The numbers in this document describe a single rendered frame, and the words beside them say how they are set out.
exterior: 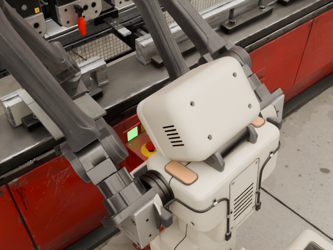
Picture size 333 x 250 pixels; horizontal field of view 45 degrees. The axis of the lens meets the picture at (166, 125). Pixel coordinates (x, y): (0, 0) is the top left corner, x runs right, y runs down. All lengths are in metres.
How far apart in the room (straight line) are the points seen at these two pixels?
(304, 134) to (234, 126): 1.94
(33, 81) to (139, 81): 0.89
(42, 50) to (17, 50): 0.24
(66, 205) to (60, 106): 1.00
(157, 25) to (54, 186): 0.74
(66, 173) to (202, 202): 0.87
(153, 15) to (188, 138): 0.54
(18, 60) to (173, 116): 0.28
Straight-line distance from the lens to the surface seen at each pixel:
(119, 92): 1.52
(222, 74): 0.79
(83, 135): 0.78
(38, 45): 0.92
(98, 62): 1.52
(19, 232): 1.68
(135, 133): 1.46
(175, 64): 1.20
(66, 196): 1.66
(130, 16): 1.86
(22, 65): 0.71
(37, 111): 1.32
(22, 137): 1.43
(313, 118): 2.85
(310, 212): 2.35
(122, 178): 0.79
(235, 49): 1.05
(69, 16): 1.33
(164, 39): 1.20
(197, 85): 0.76
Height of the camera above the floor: 1.87
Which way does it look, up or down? 46 degrees down
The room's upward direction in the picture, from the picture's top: 1 degrees clockwise
